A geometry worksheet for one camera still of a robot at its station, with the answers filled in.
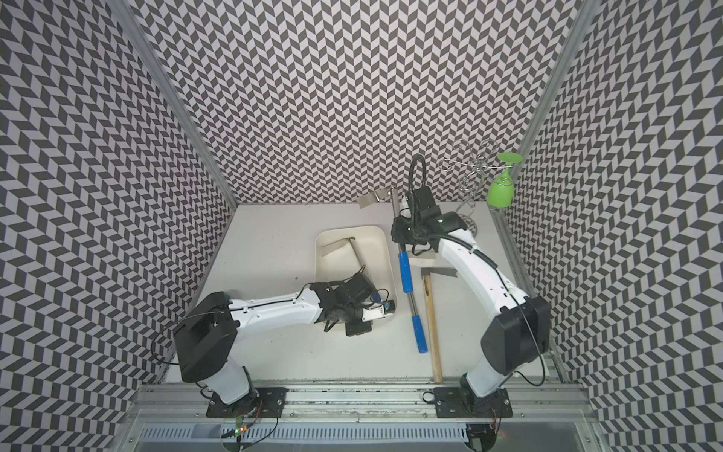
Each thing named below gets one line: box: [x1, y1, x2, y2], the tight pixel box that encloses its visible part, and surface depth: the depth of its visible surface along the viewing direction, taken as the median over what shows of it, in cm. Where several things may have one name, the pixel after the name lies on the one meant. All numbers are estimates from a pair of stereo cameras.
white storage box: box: [314, 226, 398, 323], surface depth 103 cm
